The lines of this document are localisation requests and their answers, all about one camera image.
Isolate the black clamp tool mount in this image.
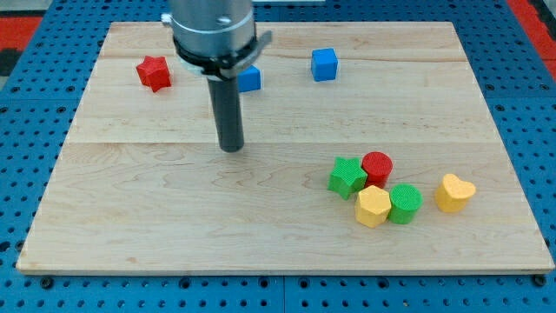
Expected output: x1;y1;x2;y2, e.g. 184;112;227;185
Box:
173;30;273;81

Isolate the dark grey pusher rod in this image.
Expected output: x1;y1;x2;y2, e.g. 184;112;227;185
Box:
208;77;244;153

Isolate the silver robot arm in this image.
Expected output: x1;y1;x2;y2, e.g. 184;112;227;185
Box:
161;0;273;153

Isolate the blue triangle block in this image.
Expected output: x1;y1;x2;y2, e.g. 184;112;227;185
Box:
238;65;261;93

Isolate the red star block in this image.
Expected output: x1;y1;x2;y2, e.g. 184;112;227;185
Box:
136;56;172;92

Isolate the blue cube block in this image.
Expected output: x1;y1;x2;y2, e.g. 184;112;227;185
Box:
311;47;338;82

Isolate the green star block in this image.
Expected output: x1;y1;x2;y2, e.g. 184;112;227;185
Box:
328;156;367;200

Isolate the wooden board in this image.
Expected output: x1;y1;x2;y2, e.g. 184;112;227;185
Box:
17;22;554;276

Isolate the red cylinder block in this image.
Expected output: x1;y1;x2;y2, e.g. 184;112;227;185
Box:
361;151;394;189

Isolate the yellow hexagon block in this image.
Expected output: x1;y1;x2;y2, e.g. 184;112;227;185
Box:
354;185;392;228

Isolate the green cylinder block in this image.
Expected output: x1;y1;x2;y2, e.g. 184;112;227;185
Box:
388;183;423;224

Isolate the yellow heart block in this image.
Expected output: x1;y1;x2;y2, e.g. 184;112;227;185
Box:
434;173;476;213

